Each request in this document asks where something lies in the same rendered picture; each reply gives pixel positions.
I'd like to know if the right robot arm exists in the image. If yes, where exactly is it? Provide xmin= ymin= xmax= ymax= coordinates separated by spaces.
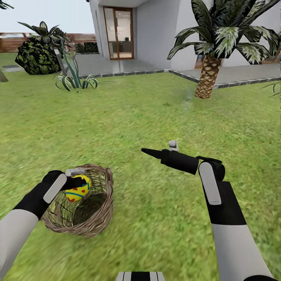
xmin=142 ymin=140 xmax=278 ymax=281

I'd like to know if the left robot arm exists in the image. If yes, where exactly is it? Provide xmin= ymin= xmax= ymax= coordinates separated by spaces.
xmin=0 ymin=167 xmax=87 ymax=281

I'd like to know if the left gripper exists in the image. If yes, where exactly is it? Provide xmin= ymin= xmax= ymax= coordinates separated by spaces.
xmin=63 ymin=177 xmax=87 ymax=191

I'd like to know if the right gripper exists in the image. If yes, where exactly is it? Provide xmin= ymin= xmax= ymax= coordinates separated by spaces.
xmin=142 ymin=148 xmax=188 ymax=171

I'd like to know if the wicker basket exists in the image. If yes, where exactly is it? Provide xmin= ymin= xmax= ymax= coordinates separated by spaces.
xmin=40 ymin=164 xmax=114 ymax=238

